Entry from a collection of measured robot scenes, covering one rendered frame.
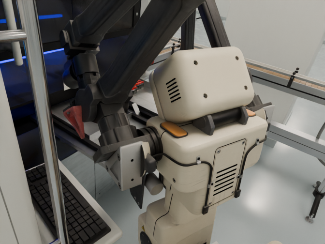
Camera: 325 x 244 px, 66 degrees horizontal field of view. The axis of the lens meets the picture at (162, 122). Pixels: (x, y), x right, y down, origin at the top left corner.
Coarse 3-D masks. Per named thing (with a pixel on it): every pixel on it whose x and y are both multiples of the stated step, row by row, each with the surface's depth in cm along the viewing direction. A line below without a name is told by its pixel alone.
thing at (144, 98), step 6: (144, 84) 154; (144, 90) 149; (150, 90) 150; (138, 96) 142; (144, 96) 142; (150, 96) 143; (132, 102) 129; (138, 102) 136; (144, 102) 137; (150, 102) 138; (144, 108) 126; (150, 108) 132; (156, 108) 133; (156, 114) 122
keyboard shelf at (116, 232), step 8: (64, 168) 100; (72, 176) 97; (80, 184) 94; (80, 192) 91; (88, 200) 88; (96, 208) 86; (40, 216) 81; (104, 216) 84; (40, 224) 79; (112, 224) 82; (40, 232) 77; (48, 232) 77; (112, 232) 80; (120, 232) 80; (48, 240) 75; (104, 240) 77; (112, 240) 78
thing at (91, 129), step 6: (66, 102) 127; (54, 108) 121; (60, 108) 122; (54, 114) 111; (60, 114) 117; (60, 120) 110; (66, 120) 114; (72, 126) 106; (84, 126) 112; (90, 126) 112; (96, 126) 113; (90, 132) 109; (96, 132) 104; (90, 138) 103; (96, 138) 106
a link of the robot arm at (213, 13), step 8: (208, 0) 80; (200, 8) 82; (208, 8) 80; (216, 8) 80; (208, 16) 80; (216, 16) 80; (208, 24) 80; (216, 24) 80; (208, 32) 82; (216, 32) 80; (224, 32) 80; (216, 40) 80; (224, 40) 80; (248, 72) 80
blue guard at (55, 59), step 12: (120, 36) 131; (108, 48) 127; (120, 48) 135; (12, 60) 90; (24, 60) 94; (48, 60) 102; (60, 60) 107; (108, 60) 131; (12, 72) 92; (24, 72) 96; (48, 72) 104; (60, 72) 109; (12, 84) 94; (24, 84) 98; (48, 84) 107; (60, 84) 112; (12, 96) 96; (24, 96) 100
